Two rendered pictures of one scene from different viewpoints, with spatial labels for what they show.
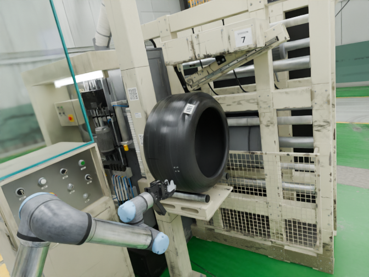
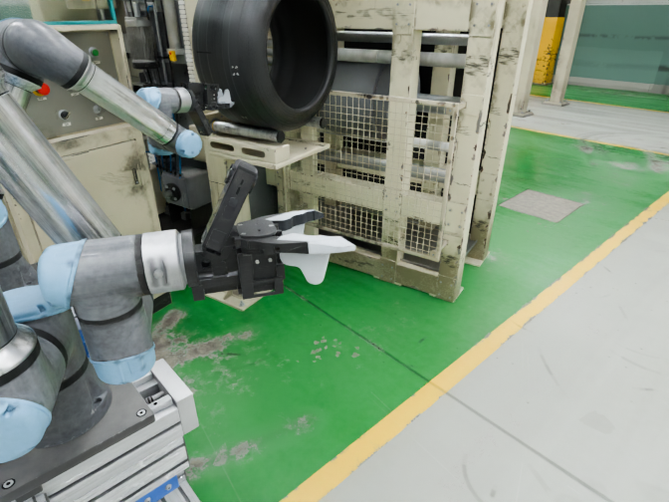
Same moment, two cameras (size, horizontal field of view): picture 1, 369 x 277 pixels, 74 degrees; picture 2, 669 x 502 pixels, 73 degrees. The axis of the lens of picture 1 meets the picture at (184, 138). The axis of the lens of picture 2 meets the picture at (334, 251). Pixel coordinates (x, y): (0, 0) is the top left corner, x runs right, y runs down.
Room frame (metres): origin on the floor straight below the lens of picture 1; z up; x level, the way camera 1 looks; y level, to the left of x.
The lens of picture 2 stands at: (-0.47, -0.19, 1.31)
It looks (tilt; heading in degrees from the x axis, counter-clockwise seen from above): 28 degrees down; 357
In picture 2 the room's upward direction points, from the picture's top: straight up
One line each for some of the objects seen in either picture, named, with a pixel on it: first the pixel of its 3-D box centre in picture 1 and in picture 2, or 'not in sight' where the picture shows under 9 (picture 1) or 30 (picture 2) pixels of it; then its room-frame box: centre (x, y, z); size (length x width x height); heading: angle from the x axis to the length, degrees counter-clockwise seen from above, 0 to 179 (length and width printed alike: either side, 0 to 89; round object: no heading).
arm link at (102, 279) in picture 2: not in sight; (99, 273); (0.00, 0.07, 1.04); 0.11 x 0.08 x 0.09; 104
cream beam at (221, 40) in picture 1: (213, 44); not in sight; (1.60, -0.28, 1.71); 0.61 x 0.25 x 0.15; 55
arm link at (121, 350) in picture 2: not in sight; (120, 329); (0.02, 0.07, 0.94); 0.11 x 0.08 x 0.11; 14
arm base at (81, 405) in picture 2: not in sight; (54, 387); (0.09, 0.24, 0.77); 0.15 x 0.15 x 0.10
